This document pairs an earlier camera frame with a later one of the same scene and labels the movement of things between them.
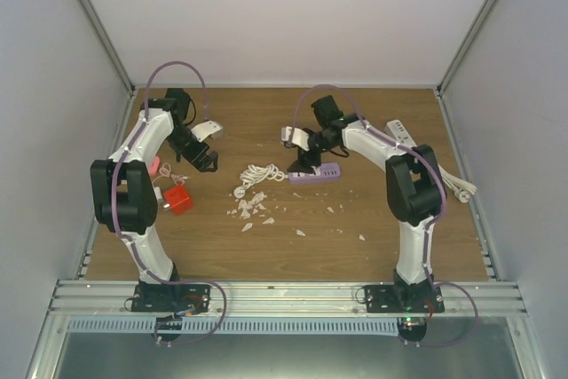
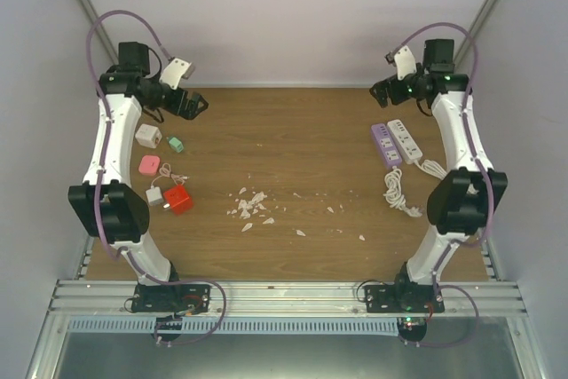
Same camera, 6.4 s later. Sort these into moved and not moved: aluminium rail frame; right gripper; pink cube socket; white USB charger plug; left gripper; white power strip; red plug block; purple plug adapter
Moved: purple plug adapter; left gripper; right gripper
Not moved: pink cube socket; white USB charger plug; white power strip; aluminium rail frame; red plug block
